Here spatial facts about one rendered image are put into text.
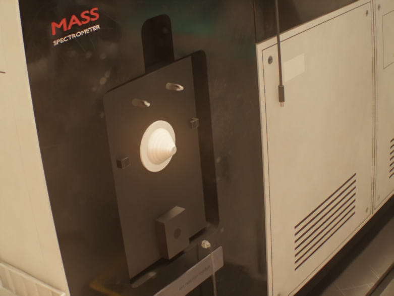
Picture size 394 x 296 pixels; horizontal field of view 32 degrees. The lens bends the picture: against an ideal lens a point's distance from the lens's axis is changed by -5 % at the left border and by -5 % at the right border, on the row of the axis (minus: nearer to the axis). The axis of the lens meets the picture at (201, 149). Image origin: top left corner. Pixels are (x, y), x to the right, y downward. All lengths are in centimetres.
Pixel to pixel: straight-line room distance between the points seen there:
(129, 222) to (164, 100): 15
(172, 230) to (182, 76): 19
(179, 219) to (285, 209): 28
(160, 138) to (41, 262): 21
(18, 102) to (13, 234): 19
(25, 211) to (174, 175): 22
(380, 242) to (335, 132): 37
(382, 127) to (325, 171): 25
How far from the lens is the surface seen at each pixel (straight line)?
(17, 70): 71
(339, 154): 129
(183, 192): 94
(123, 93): 82
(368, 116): 138
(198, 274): 99
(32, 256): 83
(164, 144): 86
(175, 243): 92
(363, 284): 141
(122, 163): 82
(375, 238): 156
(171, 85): 87
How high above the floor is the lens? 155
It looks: 24 degrees down
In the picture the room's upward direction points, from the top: 5 degrees counter-clockwise
